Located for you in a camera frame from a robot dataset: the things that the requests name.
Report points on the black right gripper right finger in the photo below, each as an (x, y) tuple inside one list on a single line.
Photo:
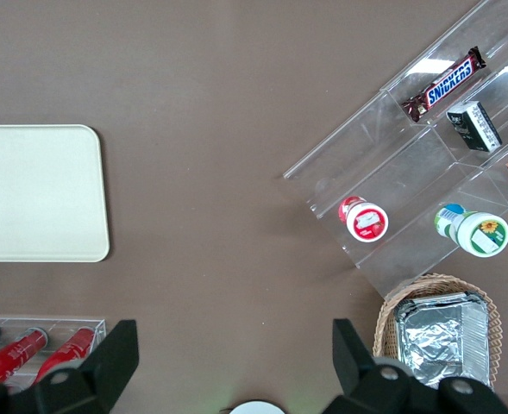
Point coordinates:
[(357, 371)]

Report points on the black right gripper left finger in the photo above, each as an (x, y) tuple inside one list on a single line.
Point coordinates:
[(102, 366)]

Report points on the woven wicker basket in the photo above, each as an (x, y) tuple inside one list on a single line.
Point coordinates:
[(493, 319)]

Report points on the cream rectangular plastic tray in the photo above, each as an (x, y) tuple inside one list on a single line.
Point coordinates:
[(38, 194)]

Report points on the red drink bottle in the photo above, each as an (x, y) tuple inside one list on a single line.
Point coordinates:
[(70, 347), (14, 353)]

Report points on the clear acrylic bottle box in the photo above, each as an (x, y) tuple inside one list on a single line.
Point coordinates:
[(64, 324)]

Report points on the aluminium foil food container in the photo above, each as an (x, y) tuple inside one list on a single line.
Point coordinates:
[(439, 336)]

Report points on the white round disc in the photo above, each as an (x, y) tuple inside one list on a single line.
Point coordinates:
[(256, 408)]

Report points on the red lidded yogurt cup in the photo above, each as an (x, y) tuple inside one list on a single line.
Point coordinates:
[(365, 221)]

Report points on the green lidded yogurt cup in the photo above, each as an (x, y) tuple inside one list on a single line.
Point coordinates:
[(478, 230)]

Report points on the clear acrylic stepped display rack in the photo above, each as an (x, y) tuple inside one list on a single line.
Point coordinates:
[(391, 159)]

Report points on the small black carton box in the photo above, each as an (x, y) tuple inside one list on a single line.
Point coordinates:
[(473, 125)]

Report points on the Snickers chocolate bar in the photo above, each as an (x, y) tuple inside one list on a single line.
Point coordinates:
[(447, 84)]

